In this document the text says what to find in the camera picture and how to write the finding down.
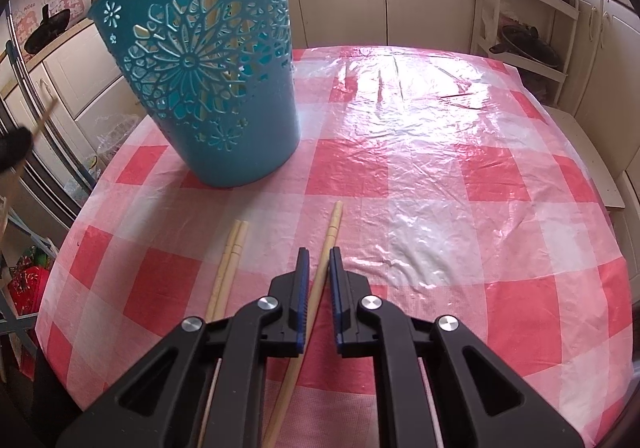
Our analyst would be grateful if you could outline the lone bamboo chopstick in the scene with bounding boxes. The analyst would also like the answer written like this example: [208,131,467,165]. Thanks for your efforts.
[262,201,343,448]

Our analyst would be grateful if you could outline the cream lower kitchen cabinets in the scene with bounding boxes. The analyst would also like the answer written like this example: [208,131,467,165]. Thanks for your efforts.
[12,0,639,184]

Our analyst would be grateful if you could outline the clear floral plastic container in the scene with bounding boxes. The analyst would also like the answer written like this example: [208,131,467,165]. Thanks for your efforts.
[96,114,141,166]

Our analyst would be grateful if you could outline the black wok on stove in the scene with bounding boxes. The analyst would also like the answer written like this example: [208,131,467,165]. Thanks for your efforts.
[24,4,70,55]

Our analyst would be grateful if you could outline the red floral bag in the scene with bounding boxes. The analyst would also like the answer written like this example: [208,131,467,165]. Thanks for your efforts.
[8,246,53,316]

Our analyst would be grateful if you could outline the pink checkered plastic tablecloth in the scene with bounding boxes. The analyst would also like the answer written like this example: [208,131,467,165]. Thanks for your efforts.
[36,47,632,446]

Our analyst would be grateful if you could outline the blue perforated plastic basket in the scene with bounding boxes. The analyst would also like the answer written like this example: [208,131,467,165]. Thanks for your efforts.
[88,0,300,188]

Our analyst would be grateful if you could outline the wooden stool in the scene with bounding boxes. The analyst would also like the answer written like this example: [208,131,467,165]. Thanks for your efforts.
[546,106,625,210]

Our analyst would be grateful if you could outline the black pan on rack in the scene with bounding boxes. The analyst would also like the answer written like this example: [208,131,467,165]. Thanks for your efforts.
[489,24,563,70]

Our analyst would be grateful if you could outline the white storage rack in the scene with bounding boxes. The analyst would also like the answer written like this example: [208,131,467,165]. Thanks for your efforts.
[471,0,579,104]

